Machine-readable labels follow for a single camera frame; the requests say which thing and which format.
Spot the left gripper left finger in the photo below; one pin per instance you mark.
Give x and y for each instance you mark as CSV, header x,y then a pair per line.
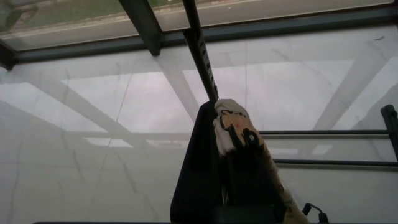
x,y
199,174

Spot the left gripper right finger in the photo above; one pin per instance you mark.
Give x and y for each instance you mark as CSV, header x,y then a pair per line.
x,y
252,189

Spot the cream printed garment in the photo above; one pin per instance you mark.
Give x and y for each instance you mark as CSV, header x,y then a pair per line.
x,y
231,124

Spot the black clothes rack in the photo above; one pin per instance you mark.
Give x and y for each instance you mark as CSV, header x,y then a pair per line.
x,y
200,53

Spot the window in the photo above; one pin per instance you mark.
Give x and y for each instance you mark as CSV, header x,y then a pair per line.
x,y
280,15

